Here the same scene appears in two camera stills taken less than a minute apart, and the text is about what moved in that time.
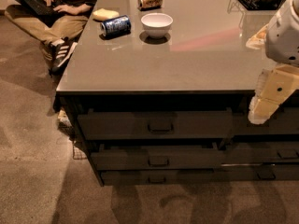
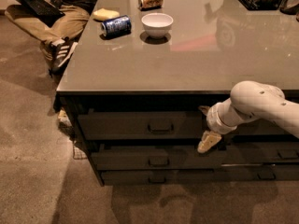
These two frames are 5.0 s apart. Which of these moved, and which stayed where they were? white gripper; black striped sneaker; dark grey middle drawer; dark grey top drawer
Moved: white gripper
Stayed: dark grey middle drawer; dark grey top drawer; black striped sneaker
